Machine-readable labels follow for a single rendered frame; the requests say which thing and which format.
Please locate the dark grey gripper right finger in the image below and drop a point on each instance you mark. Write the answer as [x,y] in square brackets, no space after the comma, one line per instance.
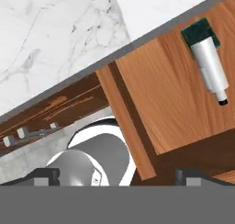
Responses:
[187,175]

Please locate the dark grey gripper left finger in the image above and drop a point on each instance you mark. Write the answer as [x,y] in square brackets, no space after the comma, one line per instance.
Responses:
[46,176]

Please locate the white and grey round object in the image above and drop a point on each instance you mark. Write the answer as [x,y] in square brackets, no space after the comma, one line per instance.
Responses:
[104,148]

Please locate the dark wooden cupboard door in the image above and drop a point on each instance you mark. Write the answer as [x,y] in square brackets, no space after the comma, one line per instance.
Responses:
[61,108]

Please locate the light wooden cupboard door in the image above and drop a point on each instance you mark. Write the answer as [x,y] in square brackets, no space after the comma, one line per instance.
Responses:
[128,123]

